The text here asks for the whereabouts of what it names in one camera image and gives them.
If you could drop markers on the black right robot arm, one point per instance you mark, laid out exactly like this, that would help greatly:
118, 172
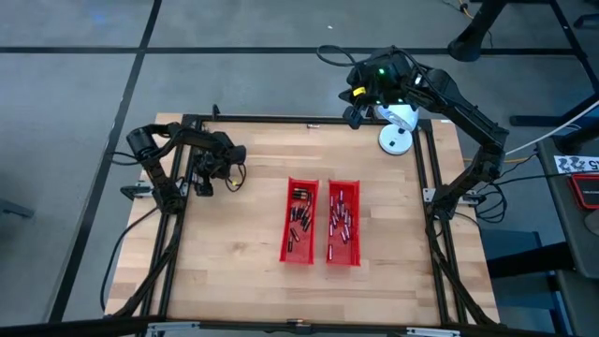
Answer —
468, 112

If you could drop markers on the red plastic bin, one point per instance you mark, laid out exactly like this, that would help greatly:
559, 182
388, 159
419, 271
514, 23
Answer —
286, 253
354, 255

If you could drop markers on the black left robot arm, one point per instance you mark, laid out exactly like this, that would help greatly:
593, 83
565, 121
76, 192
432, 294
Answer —
154, 159

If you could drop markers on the dark grey desk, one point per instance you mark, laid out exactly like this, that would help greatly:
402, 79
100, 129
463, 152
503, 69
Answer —
561, 224

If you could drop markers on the black aluminium table frame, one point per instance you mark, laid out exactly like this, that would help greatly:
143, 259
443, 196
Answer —
281, 119

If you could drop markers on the silver metal bracket plate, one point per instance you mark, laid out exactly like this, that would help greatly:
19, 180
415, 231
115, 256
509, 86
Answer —
429, 194
184, 189

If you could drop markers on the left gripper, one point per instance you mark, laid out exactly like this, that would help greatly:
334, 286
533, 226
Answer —
210, 164

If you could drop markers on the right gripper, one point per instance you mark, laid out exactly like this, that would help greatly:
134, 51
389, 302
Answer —
384, 84

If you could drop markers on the black stand foot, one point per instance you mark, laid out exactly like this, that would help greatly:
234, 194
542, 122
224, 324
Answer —
468, 44

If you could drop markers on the red black device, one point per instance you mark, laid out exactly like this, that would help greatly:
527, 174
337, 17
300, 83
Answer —
587, 191

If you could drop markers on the black desk frame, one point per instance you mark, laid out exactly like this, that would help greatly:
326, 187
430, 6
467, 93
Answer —
538, 121

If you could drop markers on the silver metal bar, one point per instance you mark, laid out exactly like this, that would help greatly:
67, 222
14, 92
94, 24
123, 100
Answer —
433, 332
173, 326

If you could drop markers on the white printed paper sheet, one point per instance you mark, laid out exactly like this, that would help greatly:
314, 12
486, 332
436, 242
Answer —
575, 164

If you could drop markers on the white desk lamp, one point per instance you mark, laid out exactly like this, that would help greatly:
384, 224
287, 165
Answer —
395, 140

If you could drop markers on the grey chair foot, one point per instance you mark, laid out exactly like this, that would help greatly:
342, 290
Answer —
16, 209

